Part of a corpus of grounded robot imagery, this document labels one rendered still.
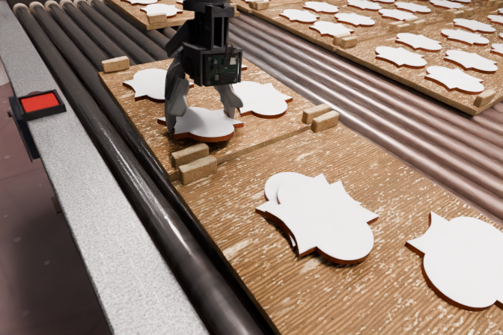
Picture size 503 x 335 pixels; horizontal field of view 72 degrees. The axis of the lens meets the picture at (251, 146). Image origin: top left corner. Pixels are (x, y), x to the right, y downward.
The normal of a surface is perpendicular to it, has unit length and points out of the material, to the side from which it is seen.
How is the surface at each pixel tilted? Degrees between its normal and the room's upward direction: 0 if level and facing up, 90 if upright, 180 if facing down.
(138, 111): 0
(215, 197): 0
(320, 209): 0
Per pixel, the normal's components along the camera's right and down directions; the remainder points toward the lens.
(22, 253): 0.06, -0.80
